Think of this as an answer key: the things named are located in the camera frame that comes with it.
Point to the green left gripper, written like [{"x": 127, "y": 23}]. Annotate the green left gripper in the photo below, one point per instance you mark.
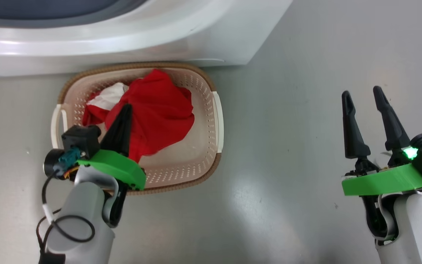
[{"x": 119, "y": 167}]

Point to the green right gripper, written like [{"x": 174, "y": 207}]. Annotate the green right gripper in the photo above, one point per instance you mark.
[{"x": 383, "y": 181}]

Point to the red and white garment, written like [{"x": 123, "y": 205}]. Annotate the red and white garment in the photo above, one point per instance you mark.
[{"x": 159, "y": 113}]

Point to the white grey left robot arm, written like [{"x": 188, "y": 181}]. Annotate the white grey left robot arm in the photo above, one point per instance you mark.
[{"x": 82, "y": 205}]

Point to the cream basket with brown rim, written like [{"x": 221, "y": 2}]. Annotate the cream basket with brown rim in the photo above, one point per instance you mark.
[{"x": 196, "y": 146}]

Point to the white front-load washing machine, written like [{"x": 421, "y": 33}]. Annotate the white front-load washing machine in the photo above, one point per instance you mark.
[{"x": 159, "y": 40}]

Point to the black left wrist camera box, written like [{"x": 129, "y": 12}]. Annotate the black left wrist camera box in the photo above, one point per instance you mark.
[{"x": 81, "y": 141}]

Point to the teal left camera connector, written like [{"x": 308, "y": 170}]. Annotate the teal left camera connector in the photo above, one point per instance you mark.
[{"x": 68, "y": 157}]

